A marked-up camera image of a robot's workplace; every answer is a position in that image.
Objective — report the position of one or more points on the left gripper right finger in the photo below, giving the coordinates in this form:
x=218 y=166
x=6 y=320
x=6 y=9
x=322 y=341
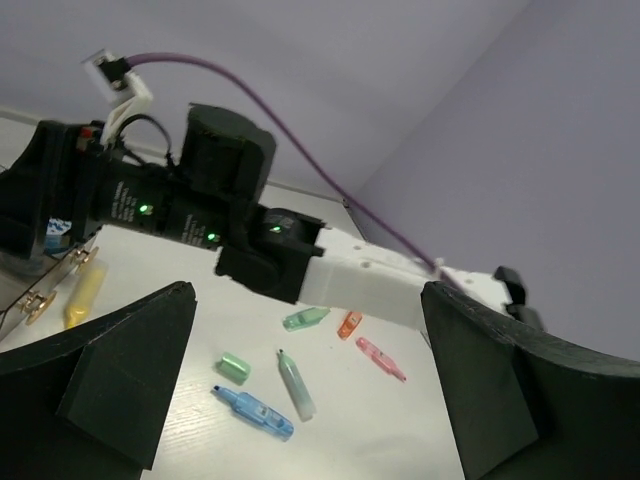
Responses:
x=524 y=404

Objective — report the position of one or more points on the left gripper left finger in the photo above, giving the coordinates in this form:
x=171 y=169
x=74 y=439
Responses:
x=96 y=397

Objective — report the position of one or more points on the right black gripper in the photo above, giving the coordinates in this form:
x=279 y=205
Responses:
x=65 y=173

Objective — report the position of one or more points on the blue slime jar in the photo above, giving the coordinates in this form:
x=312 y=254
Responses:
x=57 y=238

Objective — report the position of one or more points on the green highlighter pen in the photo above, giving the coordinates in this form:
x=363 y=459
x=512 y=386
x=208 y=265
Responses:
x=296 y=387

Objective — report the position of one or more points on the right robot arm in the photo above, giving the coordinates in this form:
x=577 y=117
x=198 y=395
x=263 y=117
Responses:
x=208 y=199

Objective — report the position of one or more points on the yellow highlighter pen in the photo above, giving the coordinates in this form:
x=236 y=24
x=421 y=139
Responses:
x=81 y=301

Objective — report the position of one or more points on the smoky clear drawer organizer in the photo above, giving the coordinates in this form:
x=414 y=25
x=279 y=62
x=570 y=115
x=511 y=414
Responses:
x=28 y=287

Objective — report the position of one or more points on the green pen cap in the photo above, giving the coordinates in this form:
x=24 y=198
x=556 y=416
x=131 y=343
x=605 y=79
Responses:
x=233 y=368

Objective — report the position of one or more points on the pink clear clip pen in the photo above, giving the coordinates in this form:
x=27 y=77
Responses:
x=380 y=359

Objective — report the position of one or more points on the blue clear clip pen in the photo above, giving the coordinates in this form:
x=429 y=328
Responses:
x=255 y=412

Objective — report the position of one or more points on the orange clear clip pen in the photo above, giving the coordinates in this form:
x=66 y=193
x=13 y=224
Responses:
x=349 y=323

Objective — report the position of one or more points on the green clear clip pen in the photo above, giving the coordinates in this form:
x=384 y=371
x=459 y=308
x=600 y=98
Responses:
x=305 y=318

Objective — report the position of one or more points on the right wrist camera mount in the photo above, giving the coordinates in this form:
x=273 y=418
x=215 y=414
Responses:
x=123 y=89

